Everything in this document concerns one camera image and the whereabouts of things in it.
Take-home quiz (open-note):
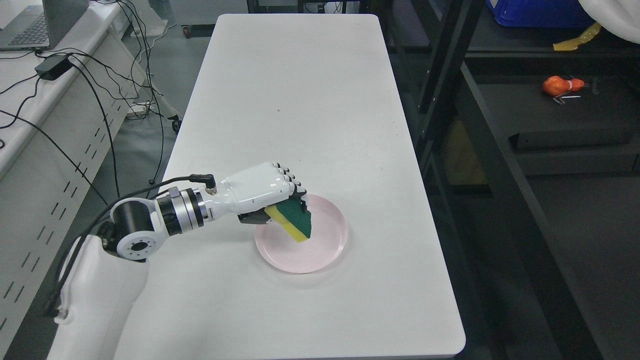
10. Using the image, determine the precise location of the black cable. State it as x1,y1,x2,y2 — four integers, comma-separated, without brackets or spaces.
0,47,124,206

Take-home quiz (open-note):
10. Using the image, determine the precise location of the white power strip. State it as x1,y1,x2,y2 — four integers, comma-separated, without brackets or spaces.
125,101,153,120

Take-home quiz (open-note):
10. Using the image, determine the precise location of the blue plastic bin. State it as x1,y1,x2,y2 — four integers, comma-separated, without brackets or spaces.
485,0,595,28

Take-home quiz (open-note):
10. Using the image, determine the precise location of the orange toy on shelf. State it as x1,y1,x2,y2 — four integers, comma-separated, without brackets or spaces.
542,75,586,97

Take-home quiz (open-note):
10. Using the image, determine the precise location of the metal hex key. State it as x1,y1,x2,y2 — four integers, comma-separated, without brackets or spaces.
552,95,582,105

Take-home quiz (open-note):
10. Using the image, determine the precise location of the white desk with slots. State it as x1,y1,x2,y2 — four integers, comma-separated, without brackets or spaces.
0,2,144,355

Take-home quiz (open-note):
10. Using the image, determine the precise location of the green yellow sponge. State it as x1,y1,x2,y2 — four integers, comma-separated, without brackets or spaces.
264,197,313,243

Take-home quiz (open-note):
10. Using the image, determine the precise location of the white table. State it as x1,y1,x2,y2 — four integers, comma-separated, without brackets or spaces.
114,14,467,360

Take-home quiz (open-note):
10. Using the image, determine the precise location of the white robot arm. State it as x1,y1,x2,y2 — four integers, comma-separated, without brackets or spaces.
46,174,217,360

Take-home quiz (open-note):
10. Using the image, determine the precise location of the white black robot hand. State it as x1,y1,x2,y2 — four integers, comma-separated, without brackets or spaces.
202,162,311,224

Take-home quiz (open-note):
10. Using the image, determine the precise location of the pink plate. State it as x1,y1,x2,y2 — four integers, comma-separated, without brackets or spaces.
254,194,348,274

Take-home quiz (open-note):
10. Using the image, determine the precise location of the grey laptop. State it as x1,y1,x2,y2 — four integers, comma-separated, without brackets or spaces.
1,0,89,51

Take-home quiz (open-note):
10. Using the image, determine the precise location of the yellow tape piece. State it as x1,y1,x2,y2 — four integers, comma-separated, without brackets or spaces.
552,22,602,51

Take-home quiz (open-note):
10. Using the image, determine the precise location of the black power adapter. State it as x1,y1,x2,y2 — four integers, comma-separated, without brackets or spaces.
34,54,73,81

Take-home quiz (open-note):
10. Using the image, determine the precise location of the black metal shelf rack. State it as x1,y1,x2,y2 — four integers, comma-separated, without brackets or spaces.
381,0,639,360

